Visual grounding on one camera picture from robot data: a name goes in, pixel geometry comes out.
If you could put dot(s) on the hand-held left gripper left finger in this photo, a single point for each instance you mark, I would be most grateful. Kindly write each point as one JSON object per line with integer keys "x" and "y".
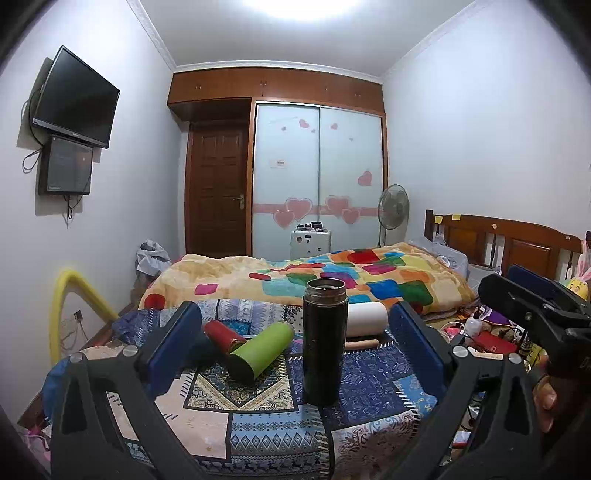
{"x": 178, "y": 344}

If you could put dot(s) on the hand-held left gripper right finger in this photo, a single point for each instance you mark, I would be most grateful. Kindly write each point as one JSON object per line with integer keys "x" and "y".
{"x": 415, "y": 344}

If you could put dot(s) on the blue patchwork blanket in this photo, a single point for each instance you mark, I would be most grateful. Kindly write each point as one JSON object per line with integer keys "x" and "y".
{"x": 272, "y": 429}

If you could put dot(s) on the red cup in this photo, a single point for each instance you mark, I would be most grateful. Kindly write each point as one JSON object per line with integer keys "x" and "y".
{"x": 224, "y": 337}

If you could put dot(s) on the red flat box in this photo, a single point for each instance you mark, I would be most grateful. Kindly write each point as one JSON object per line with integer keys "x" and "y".
{"x": 489, "y": 344}

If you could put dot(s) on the white cup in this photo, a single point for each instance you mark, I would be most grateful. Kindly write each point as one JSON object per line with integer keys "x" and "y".
{"x": 367, "y": 319}

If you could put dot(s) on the colourful patterned quilt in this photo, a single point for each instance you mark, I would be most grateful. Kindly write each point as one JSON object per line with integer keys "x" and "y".
{"x": 240, "y": 277}

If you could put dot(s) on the white box appliance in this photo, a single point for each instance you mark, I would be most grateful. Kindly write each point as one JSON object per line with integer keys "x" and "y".
{"x": 310, "y": 242}

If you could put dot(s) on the black thermos cup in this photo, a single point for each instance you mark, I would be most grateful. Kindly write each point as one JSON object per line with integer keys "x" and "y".
{"x": 325, "y": 341}

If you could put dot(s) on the wooden wardrobe with sliding doors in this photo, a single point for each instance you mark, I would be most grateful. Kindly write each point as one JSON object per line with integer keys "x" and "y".
{"x": 318, "y": 161}

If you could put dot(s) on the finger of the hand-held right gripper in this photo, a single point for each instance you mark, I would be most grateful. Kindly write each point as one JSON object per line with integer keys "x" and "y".
{"x": 538, "y": 282}
{"x": 512, "y": 300}

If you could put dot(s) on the wooden bed headboard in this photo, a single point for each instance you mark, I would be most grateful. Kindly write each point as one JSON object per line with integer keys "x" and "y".
{"x": 512, "y": 240}

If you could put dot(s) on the yellow foam tube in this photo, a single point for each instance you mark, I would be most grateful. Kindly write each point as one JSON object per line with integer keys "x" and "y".
{"x": 62, "y": 295}

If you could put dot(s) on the brown wooden door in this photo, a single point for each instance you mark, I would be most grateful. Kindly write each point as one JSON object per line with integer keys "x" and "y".
{"x": 217, "y": 189}

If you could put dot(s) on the white pillow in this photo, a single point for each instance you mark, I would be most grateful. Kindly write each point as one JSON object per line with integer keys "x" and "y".
{"x": 443, "y": 256}

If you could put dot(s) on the wall socket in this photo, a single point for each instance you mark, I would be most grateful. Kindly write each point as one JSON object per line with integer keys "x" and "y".
{"x": 78, "y": 316}

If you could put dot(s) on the standing electric fan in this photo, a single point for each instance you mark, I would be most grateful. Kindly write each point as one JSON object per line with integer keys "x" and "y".
{"x": 393, "y": 206}

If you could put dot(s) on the person's right hand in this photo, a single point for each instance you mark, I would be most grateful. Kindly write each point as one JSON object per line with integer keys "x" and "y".
{"x": 545, "y": 399}

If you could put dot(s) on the wooden rolling pin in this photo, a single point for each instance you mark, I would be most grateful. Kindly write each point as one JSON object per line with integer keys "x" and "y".
{"x": 362, "y": 344}

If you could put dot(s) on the black wall television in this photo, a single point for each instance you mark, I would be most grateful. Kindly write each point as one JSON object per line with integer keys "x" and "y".
{"x": 74, "y": 99}

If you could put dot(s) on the small white bottle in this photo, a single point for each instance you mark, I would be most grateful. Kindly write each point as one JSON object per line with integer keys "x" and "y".
{"x": 472, "y": 325}

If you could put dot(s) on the green cup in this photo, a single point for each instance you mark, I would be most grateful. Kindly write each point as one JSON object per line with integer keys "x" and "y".
{"x": 261, "y": 353}

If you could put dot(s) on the pile of grey clothes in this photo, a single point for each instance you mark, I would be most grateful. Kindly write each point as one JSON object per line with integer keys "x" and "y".
{"x": 152, "y": 261}

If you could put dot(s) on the small black wall monitor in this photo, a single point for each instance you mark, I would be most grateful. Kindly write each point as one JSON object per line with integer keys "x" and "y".
{"x": 67, "y": 166}

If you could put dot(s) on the yellow bunny plush toy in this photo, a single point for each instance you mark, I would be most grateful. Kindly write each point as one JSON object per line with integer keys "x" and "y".
{"x": 579, "y": 284}

